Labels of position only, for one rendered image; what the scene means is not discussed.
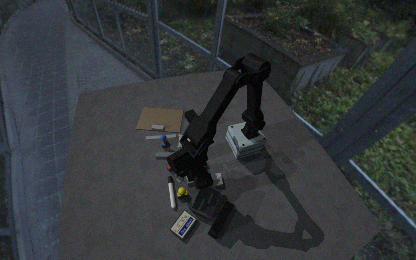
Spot yellow-handled rubber stamp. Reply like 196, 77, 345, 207
177, 187, 188, 198

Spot blue and brown rubber stamp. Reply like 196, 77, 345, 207
161, 135, 167, 148

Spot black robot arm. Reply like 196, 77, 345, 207
167, 53, 271, 177

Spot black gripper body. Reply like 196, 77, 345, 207
192, 156, 214, 190

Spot tan flat board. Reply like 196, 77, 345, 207
136, 107, 183, 133

